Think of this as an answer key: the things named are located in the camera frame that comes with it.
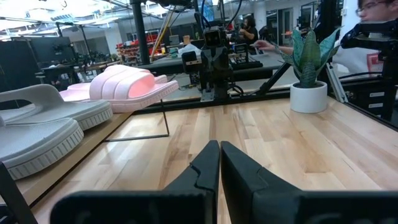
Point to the black box with white labels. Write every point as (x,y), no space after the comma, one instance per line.
(360,99)

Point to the person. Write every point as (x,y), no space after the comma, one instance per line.
(248,31)
(376,11)

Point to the black room divider panels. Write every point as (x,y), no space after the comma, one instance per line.
(18,62)

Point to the grey desk with keyboard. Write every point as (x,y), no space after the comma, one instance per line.
(273,60)

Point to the grey desk with pole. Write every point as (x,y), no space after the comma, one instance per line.
(168,67)

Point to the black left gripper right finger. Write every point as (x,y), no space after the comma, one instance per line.
(245,186)

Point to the white crumpled bag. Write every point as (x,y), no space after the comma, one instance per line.
(189,50)

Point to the black metal table frame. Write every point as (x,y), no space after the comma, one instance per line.
(186,104)

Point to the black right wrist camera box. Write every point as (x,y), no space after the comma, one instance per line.
(212,37)

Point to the pink rubber slide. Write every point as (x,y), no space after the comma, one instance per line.
(124,84)
(161,79)

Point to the wooden shelf with black frame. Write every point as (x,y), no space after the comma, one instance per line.
(93,137)

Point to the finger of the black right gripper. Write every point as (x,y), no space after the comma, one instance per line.
(209,62)
(217,62)

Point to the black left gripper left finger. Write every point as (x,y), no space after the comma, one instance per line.
(199,177)

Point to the teal snake plant white pot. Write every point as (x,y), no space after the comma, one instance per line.
(308,98)

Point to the black round pole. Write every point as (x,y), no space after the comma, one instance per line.
(140,31)

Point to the person's forearm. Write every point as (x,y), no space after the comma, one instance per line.
(284,49)

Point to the person's hand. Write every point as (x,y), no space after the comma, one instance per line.
(264,45)

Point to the backlit computer keyboard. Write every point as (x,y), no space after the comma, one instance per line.
(245,65)

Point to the grey rubber slide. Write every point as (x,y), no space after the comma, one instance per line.
(37,146)
(46,99)

